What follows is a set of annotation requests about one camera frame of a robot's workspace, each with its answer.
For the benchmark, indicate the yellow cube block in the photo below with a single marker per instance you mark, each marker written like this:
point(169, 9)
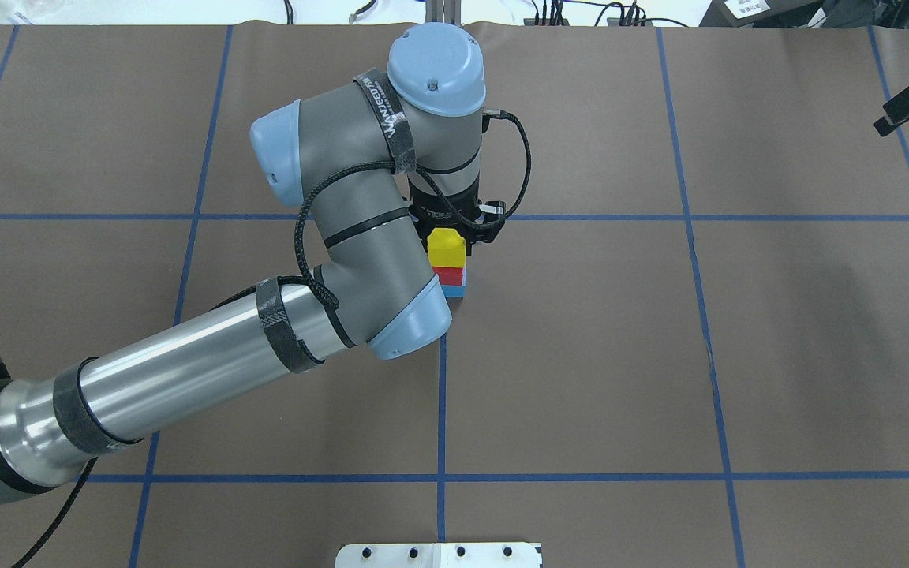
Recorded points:
point(446, 248)

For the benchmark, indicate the red cube block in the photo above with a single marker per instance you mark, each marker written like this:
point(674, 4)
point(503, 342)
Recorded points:
point(451, 276)

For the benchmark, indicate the blue cube block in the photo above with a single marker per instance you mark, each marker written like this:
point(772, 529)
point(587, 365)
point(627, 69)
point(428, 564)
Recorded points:
point(453, 291)

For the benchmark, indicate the aluminium frame post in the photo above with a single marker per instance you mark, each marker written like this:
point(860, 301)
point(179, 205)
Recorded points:
point(444, 11)

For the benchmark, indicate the white central pedestal column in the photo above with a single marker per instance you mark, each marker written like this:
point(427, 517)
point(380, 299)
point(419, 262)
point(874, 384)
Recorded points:
point(454, 554)

